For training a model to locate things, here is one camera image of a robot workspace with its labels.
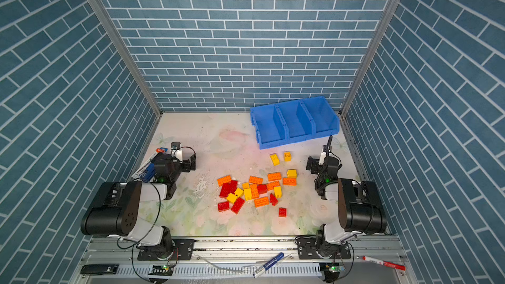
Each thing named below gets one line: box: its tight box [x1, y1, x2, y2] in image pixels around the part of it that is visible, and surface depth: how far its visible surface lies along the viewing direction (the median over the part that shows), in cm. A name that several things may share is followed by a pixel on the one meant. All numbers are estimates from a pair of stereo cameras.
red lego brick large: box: [218, 180, 239, 199], surface depth 91 cm
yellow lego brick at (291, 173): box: [286, 169, 298, 179], surface depth 96 cm
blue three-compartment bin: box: [249, 95, 340, 150], surface depth 111 cm
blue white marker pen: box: [253, 252, 285, 279], surface depth 71 cm
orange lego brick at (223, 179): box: [216, 174, 233, 187], surface depth 93 cm
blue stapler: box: [141, 163, 156, 183], surface depth 94 cm
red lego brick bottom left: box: [217, 201, 231, 212], surface depth 86 cm
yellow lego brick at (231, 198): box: [226, 192, 239, 204], surface depth 86 cm
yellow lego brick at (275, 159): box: [269, 153, 281, 166], surface depth 101 cm
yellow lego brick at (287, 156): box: [283, 151, 292, 162], surface depth 101 cm
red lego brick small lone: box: [278, 207, 288, 218], surface depth 84 cm
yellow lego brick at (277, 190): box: [273, 186, 283, 199], surface depth 88 cm
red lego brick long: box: [230, 197, 246, 215], surface depth 86 cm
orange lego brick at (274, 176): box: [266, 172, 283, 182], surface depth 94 cm
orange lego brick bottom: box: [253, 196, 270, 208], surface depth 88 cm
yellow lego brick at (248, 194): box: [243, 188, 252, 201], surface depth 88 cm
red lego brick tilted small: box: [269, 192, 279, 206], surface depth 87 cm
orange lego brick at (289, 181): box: [282, 177, 297, 186], surface depth 93 cm
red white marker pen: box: [362, 255, 406, 271], surface depth 72 cm
